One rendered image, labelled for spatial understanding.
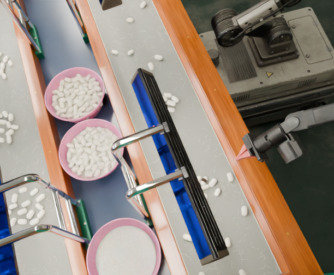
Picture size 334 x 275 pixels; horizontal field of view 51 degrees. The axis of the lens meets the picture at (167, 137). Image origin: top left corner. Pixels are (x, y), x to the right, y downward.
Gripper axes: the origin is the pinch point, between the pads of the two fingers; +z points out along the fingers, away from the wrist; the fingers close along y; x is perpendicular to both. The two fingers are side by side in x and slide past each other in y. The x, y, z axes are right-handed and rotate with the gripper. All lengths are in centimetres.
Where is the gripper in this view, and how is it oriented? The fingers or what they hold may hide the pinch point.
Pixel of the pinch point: (237, 159)
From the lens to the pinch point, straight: 125.6
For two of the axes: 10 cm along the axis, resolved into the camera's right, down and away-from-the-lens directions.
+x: 6.7, 0.6, 7.4
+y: 3.5, 8.5, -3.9
